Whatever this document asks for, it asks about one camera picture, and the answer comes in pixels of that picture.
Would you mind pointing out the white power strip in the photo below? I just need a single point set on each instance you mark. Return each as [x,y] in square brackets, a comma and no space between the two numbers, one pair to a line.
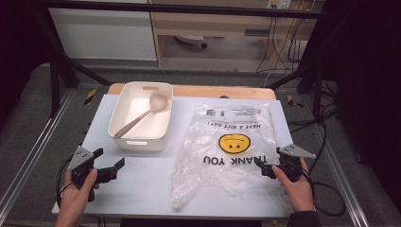
[279,3]

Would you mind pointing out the aluminium rail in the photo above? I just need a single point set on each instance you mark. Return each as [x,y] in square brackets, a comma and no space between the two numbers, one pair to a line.
[343,186]
[31,154]

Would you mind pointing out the clear plastic bag yellow face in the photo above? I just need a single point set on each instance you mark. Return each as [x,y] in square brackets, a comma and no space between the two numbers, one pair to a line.
[227,151]

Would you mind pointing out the black metal frame bar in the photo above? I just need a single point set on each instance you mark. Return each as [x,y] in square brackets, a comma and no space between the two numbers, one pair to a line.
[176,8]

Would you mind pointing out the office chair base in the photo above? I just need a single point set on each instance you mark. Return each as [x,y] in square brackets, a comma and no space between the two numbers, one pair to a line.
[190,39]

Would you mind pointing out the yellow black tape strip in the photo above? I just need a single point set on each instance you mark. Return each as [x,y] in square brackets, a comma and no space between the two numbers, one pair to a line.
[90,96]
[294,101]

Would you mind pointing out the white board sheet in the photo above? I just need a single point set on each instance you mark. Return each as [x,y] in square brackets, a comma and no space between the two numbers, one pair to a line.
[145,183]

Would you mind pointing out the person's left hand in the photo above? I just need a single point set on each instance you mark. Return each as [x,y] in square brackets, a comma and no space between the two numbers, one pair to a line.
[75,194]

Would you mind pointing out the wooden desk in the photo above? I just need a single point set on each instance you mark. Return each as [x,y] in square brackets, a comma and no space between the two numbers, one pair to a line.
[214,23]

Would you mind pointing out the wooden table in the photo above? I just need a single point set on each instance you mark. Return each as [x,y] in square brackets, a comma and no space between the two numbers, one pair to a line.
[201,91]

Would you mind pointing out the beige ladle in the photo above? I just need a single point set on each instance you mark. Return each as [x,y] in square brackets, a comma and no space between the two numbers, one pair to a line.
[157,102]

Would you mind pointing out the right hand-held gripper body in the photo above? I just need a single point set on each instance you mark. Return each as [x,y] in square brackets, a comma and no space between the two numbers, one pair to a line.
[291,162]

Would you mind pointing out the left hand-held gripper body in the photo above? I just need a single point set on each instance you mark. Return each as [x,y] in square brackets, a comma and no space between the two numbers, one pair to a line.
[80,157]

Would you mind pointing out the black metal stand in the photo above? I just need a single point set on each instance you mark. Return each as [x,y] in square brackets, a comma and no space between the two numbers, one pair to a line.
[55,82]
[318,82]

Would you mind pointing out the white plastic storage bin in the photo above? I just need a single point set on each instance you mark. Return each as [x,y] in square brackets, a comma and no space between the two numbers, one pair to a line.
[142,126]

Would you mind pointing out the white cabinet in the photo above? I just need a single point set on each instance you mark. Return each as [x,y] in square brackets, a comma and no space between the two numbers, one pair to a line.
[101,34]

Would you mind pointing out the person's right hand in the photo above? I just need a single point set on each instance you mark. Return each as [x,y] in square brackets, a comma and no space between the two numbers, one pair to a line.
[298,192]

